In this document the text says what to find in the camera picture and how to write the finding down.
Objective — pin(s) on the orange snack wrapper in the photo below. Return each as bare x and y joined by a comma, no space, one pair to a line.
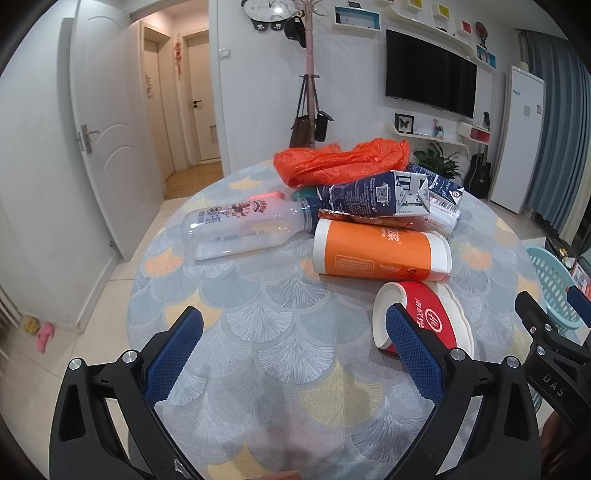
369,220

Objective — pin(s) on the brown hanging bag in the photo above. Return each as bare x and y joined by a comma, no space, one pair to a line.
301,132

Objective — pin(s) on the black wall television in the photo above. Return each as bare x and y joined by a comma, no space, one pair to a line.
422,72

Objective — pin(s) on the clear plastic bottle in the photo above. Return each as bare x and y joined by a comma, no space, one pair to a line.
245,226

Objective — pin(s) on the white wall shelf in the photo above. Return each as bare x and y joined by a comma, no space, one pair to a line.
395,132

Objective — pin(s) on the orange plastic bag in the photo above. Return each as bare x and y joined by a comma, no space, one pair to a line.
303,167

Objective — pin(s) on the blue grey curtain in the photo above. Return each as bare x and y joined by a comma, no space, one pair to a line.
565,142

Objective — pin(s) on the dark blue milk carton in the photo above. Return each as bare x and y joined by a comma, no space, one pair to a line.
388,194

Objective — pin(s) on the butterfly picture frame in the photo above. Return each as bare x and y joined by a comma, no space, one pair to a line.
404,123

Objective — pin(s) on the black hanging bag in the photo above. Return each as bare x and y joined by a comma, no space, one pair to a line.
321,126

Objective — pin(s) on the black acoustic guitar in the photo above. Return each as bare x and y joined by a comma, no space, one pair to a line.
478,179

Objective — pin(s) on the orange paper cup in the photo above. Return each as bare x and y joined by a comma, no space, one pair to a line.
378,252

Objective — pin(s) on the light blue plastic basket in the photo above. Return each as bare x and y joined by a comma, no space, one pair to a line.
555,281

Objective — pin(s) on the red paper cup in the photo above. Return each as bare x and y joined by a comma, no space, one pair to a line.
432,305

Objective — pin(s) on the white standing air conditioner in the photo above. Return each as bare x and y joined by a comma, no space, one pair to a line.
521,136

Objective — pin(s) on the pink slippers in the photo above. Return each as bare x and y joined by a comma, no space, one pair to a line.
43,336

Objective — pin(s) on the pink coat rack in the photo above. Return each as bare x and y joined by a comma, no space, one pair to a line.
308,7

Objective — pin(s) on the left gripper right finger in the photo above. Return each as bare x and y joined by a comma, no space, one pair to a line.
483,424

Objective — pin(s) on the green potted plant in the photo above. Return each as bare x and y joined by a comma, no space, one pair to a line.
435,160

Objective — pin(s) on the white door with handle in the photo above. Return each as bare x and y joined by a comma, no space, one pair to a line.
107,91

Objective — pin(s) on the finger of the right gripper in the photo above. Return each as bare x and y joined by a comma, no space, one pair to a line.
580,303
557,368

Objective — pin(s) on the wall clock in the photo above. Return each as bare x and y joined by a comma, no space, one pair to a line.
269,14

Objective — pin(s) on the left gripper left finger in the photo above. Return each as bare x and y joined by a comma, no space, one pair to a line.
105,425

